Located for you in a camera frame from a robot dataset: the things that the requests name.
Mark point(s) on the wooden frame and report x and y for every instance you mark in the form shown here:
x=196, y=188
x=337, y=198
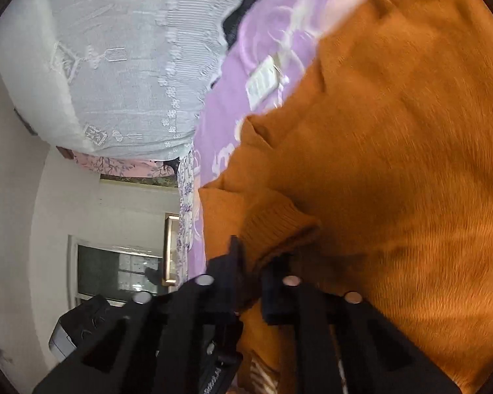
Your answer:
x=171, y=250

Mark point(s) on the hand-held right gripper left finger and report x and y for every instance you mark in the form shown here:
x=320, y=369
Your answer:
x=235, y=271

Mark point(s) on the white lace cover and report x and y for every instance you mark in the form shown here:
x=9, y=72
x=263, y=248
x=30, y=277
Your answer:
x=127, y=57

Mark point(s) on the orange knit sweater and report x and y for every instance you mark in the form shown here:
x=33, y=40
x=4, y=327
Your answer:
x=378, y=164

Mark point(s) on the white framed window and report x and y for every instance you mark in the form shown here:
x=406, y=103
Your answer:
x=115, y=269

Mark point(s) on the dark cloth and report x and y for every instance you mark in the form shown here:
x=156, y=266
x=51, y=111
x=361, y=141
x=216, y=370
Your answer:
x=240, y=12

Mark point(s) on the white paper clothing tag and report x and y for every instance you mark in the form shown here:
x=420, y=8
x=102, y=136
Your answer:
x=263, y=80

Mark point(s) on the pink floral cloth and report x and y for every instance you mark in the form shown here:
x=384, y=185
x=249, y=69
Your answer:
x=119, y=166

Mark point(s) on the purple floral bed sheet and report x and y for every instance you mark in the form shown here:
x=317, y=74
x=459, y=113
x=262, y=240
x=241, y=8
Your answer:
x=187, y=213

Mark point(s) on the purple patterned blanket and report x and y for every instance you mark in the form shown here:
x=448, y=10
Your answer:
x=267, y=20

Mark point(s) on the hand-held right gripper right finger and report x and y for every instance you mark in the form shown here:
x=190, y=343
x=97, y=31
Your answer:
x=276, y=295

